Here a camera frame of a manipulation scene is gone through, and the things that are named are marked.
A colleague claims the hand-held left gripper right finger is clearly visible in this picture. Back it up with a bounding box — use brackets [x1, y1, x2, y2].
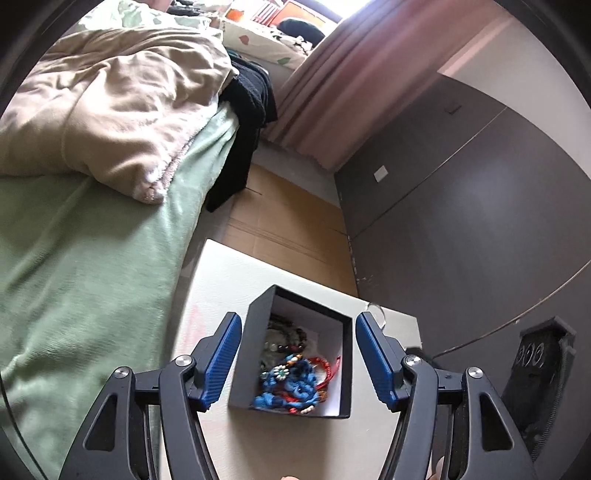
[355, 311, 539, 480]

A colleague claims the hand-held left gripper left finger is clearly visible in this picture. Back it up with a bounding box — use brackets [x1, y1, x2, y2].
[58, 311, 243, 480]

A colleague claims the black gift box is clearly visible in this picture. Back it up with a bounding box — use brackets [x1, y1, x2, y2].
[228, 285, 354, 420]

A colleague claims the red string bracelet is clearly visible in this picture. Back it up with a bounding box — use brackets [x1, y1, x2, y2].
[302, 355, 342, 384]

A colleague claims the silver bangle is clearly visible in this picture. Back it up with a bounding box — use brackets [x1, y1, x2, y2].
[367, 302, 389, 330]

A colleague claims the blue braided bracelet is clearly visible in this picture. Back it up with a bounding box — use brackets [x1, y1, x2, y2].
[252, 353, 324, 411]

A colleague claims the dark bead bracelet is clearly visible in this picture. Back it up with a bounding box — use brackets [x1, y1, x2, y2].
[267, 315, 309, 354]

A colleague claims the cardboard floor sheet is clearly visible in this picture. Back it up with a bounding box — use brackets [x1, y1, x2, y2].
[222, 164, 358, 298]

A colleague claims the green bed sheet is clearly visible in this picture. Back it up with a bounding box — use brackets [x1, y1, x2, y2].
[0, 104, 241, 462]

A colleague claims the grey wardrobe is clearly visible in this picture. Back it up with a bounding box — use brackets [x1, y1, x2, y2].
[335, 71, 591, 480]

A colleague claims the black clothing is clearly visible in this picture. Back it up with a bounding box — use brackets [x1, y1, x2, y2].
[205, 51, 279, 213]

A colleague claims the beige duvet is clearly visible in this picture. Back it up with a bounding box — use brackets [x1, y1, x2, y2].
[0, 30, 236, 204]

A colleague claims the pink curtain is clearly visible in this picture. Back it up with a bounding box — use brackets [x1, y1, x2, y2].
[261, 0, 495, 171]

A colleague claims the leaf print cushion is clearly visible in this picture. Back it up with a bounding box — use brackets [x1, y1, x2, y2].
[224, 18, 310, 70]

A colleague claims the black bag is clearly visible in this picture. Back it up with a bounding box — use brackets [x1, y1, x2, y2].
[277, 18, 326, 47]

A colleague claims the light green patterned quilt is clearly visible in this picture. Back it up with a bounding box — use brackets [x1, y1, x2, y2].
[76, 0, 227, 35]

